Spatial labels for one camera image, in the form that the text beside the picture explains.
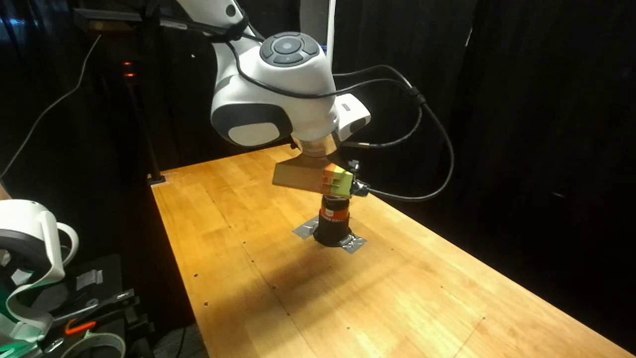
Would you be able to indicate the gripper body block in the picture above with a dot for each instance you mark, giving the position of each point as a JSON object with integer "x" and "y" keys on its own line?
{"x": 304, "y": 174}

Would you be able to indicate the black camera tripod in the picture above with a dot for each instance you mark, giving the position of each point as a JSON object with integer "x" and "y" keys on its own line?
{"x": 141, "y": 132}

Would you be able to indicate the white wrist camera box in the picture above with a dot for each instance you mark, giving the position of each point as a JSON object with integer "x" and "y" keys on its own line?
{"x": 351, "y": 116}

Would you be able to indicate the black equipment cart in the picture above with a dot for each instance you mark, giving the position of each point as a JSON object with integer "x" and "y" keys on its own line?
{"x": 99, "y": 299}

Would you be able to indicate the grey square base plate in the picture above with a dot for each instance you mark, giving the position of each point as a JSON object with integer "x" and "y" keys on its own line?
{"x": 349, "y": 243}

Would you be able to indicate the white rounded machine housing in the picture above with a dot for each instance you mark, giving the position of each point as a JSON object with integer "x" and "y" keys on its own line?
{"x": 29, "y": 241}

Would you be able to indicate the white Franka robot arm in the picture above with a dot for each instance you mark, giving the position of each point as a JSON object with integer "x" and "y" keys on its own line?
{"x": 278, "y": 92}

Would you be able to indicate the brown upturned cup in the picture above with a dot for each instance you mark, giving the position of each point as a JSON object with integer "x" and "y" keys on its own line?
{"x": 330, "y": 229}

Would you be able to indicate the white vertical pole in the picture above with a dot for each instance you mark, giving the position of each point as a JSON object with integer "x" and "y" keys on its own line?
{"x": 330, "y": 23}

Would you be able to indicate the masking tape roll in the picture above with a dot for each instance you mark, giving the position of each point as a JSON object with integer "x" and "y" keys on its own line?
{"x": 99, "y": 343}

